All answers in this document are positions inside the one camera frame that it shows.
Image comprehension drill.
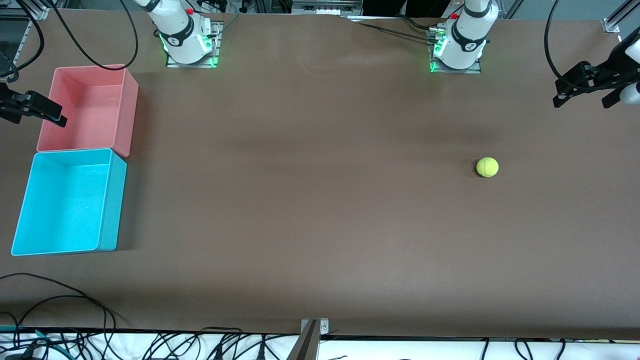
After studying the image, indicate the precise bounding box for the yellow tennis ball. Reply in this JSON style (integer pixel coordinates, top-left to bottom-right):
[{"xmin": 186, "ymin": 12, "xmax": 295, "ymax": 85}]
[{"xmin": 476, "ymin": 157, "xmax": 500, "ymax": 179}]

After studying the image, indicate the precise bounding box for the black cable tangle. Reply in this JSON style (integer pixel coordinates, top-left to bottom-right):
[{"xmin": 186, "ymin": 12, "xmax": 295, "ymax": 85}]
[{"xmin": 0, "ymin": 325, "xmax": 281, "ymax": 360}]

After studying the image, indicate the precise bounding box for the blue plastic bin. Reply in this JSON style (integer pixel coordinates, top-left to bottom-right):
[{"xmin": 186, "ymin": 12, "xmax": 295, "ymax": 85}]
[{"xmin": 11, "ymin": 148, "xmax": 128, "ymax": 257}]

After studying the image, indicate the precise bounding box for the long black looping cable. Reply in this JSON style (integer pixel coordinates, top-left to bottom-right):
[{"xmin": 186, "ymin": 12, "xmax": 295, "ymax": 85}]
[{"xmin": 0, "ymin": 272, "xmax": 128, "ymax": 331}]

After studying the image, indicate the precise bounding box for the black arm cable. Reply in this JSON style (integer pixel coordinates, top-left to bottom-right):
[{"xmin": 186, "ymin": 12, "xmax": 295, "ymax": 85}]
[
  {"xmin": 47, "ymin": 0, "xmax": 139, "ymax": 71},
  {"xmin": 544, "ymin": 0, "xmax": 608, "ymax": 93}
]

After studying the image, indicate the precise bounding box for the black hanging cable loop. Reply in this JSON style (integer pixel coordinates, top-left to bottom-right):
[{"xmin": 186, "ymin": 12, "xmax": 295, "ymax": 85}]
[{"xmin": 0, "ymin": 0, "xmax": 46, "ymax": 83}]

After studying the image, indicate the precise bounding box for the grey power strip box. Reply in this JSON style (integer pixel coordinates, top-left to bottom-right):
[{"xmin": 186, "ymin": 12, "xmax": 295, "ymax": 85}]
[{"xmin": 291, "ymin": 0, "xmax": 363, "ymax": 16}]

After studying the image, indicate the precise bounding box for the black cable on table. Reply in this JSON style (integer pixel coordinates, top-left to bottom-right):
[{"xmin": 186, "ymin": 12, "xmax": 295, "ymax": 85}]
[{"xmin": 345, "ymin": 14, "xmax": 443, "ymax": 43}]

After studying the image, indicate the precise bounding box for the grey metal bracket post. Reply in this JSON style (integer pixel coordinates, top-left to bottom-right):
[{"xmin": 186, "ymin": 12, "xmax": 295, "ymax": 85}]
[{"xmin": 287, "ymin": 318, "xmax": 330, "ymax": 360}]

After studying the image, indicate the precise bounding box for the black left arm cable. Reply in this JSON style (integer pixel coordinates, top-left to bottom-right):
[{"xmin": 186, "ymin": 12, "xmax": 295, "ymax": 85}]
[{"xmin": 544, "ymin": 0, "xmax": 608, "ymax": 93}]

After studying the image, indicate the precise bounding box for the pink plastic bin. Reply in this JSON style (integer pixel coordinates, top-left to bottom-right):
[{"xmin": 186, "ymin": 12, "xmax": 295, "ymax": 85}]
[{"xmin": 36, "ymin": 64, "xmax": 140, "ymax": 158}]

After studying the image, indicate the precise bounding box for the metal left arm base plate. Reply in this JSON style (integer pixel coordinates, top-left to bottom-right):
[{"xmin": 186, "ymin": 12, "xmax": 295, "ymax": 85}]
[{"xmin": 427, "ymin": 27, "xmax": 483, "ymax": 75}]

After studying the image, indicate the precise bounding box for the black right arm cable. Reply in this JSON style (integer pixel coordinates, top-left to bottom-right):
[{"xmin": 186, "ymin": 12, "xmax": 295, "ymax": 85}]
[{"xmin": 47, "ymin": 0, "xmax": 139, "ymax": 71}]

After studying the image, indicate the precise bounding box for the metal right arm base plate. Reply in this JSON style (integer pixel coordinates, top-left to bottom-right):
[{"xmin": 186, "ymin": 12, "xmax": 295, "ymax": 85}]
[{"xmin": 166, "ymin": 20, "xmax": 224, "ymax": 69}]

